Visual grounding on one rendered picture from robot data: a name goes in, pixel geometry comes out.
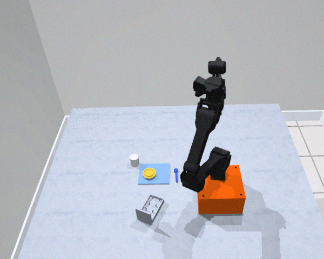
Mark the light blue square mat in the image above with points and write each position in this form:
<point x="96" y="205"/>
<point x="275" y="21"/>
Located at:
<point x="161" y="177"/>

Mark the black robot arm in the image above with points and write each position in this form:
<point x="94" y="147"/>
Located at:
<point x="194" y="176"/>

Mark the yellow plate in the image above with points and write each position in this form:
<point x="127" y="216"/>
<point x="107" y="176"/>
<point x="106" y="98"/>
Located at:
<point x="149" y="173"/>

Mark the grey dish rack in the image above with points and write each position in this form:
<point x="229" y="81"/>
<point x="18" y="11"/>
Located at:
<point x="150" y="208"/>

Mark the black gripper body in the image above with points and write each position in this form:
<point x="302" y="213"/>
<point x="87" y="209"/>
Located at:
<point x="215" y="68"/>

